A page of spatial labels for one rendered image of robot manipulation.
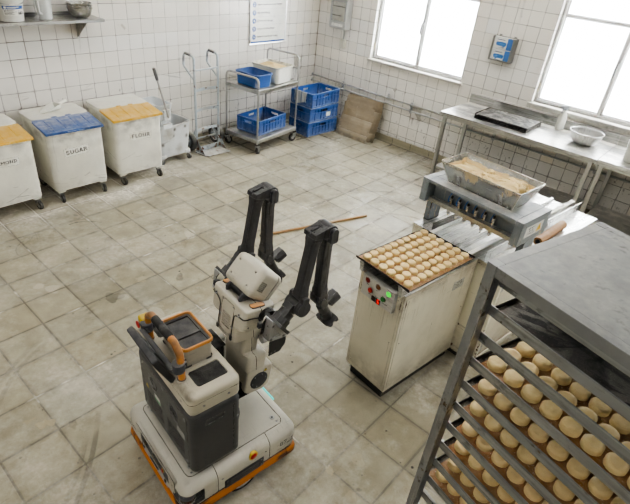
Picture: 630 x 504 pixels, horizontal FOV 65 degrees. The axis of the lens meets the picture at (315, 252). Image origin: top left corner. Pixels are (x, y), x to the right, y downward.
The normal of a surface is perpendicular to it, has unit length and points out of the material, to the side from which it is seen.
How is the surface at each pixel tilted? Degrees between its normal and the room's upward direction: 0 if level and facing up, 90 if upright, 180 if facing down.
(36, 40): 90
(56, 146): 92
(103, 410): 0
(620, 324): 0
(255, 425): 0
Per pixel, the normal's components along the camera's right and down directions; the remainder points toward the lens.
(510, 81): -0.67, 0.35
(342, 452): 0.09, -0.84
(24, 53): 0.74, 0.42
